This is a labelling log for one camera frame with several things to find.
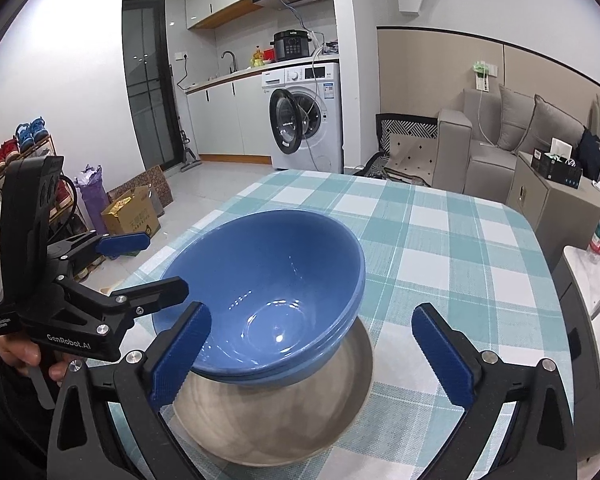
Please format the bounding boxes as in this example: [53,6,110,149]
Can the grey side cabinet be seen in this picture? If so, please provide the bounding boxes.
[505,151,600,226]

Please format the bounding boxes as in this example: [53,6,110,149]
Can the yellow cardboard box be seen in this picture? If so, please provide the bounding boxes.
[101,186,162,238]

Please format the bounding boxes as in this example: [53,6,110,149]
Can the dark glass door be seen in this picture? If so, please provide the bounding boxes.
[121,0,177,168]

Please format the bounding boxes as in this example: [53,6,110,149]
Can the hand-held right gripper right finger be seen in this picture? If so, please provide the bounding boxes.
[411,302,578,480]

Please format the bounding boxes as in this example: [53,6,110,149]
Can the person's left forearm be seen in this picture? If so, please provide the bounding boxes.
[0,330,61,480]

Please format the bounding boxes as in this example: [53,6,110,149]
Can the teal checkered tablecloth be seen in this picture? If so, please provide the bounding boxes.
[100,170,576,480]

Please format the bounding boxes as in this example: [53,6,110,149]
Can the brown patterned board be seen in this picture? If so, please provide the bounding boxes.
[107,165,173,206]

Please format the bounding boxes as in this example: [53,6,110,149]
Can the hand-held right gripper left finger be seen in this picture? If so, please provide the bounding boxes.
[45,301,213,480]

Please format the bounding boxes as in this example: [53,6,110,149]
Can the grey cushion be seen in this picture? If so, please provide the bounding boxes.
[522,94,586,153]
[497,85,536,153]

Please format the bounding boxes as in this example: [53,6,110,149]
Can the purple bag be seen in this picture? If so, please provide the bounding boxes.
[75,164,110,236]

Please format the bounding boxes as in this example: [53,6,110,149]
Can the wall socket with green charger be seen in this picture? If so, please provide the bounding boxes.
[471,60,498,92]

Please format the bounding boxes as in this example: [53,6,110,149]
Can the black box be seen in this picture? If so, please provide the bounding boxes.
[531,152,583,188]

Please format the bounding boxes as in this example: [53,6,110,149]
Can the black pressure cooker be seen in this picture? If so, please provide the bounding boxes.
[271,30,313,62]

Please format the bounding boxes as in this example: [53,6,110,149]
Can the cream plate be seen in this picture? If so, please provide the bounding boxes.
[172,317,376,467]

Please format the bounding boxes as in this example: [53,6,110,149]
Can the marble top table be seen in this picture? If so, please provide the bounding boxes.
[550,245,600,456]

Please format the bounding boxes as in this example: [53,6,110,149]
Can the black cable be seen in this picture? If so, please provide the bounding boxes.
[55,175,81,241]

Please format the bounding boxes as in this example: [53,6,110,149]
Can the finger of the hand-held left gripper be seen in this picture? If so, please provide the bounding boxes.
[55,276,190,322]
[47,232,151,261]

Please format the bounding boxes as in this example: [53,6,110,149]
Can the white washing machine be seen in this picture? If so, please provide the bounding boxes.
[261,62,343,173]

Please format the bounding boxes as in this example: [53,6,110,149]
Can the person's left hand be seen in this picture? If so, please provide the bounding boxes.
[0,335,83,387]

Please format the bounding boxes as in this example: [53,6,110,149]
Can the dark cloth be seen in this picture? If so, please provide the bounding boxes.
[577,129,600,181]

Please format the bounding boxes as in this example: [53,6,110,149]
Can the white kitchen counter cabinets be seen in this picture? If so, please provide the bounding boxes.
[185,71,273,165]

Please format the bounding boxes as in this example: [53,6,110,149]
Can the black and white patterned rug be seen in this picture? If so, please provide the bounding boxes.
[360,113,438,186]

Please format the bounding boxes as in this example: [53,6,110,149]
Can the grey sofa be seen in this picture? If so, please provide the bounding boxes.
[432,85,600,201]

